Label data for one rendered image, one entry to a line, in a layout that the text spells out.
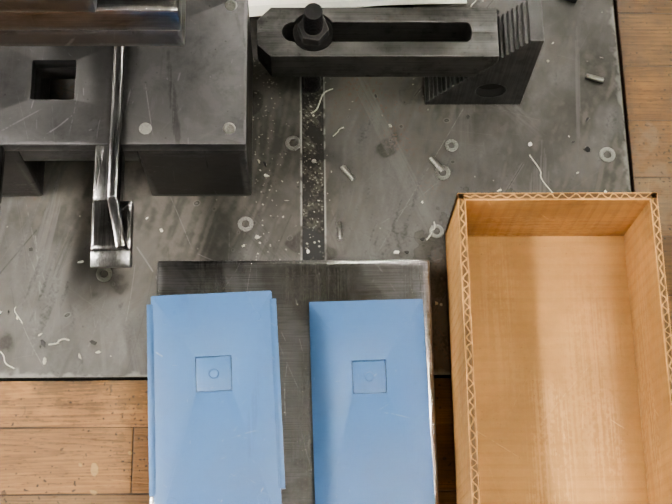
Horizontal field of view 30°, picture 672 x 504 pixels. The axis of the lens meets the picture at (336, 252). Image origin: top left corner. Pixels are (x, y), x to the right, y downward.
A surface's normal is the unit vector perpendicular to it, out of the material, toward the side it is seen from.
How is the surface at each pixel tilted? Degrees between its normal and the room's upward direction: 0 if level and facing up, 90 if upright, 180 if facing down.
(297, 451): 0
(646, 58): 0
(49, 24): 90
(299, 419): 0
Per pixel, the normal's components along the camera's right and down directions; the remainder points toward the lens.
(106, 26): 0.01, 0.95
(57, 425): 0.03, -0.32
